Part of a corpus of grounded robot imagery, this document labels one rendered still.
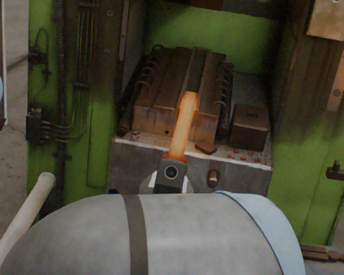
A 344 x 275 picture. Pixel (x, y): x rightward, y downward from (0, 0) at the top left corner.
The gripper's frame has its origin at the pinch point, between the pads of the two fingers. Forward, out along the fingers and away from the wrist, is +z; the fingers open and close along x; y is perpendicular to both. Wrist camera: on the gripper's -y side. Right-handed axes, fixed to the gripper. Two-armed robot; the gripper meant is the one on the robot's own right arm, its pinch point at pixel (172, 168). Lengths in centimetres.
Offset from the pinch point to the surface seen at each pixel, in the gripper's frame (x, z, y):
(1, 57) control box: -40.4, 18.4, -8.1
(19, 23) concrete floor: -159, 327, 96
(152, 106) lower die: -8.3, 29.0, 2.2
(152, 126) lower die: -7.5, 27.7, 6.9
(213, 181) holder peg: 8.7, 17.8, 12.6
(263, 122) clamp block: 18.4, 31.3, 2.3
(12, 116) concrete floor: -103, 179, 98
